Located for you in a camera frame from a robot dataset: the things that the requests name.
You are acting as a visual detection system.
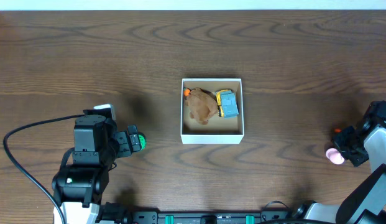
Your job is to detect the green round lid toy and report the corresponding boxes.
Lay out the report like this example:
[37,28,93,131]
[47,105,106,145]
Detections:
[138,133,147,150]

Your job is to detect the pink toy cup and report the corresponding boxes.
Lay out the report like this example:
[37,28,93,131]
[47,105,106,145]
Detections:
[325,148,345,165]

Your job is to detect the brown plush toy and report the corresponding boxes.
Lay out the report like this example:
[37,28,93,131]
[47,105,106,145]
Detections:
[183,88,219,125]

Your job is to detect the yellow grey toy truck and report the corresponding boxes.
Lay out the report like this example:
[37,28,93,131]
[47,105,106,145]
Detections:
[216,89,239,119]

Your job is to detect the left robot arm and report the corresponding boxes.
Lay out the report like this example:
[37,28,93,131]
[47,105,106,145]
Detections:
[52,108,146,223]

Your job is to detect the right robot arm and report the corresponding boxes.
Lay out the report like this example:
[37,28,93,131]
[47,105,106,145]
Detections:
[293,101,386,224]

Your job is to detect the white cardboard box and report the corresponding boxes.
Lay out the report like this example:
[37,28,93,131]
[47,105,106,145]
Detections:
[180,78,245,144]

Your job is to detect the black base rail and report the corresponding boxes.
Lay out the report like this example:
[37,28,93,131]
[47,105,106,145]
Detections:
[99,202,305,224]

